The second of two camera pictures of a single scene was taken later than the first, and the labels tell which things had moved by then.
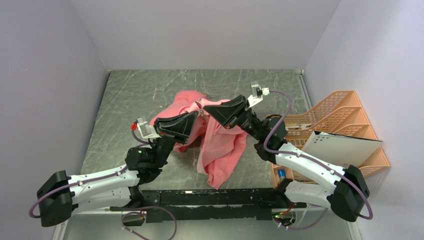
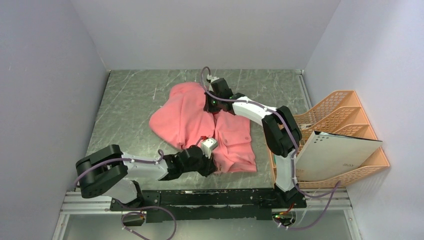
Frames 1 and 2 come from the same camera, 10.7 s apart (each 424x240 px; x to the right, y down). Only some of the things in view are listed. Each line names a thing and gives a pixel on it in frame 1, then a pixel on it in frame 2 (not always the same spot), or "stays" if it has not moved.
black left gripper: x=177 y=129 → x=210 y=166
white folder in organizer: x=343 y=150 stays
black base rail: x=243 y=203 stays
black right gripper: x=227 y=112 → x=208 y=107
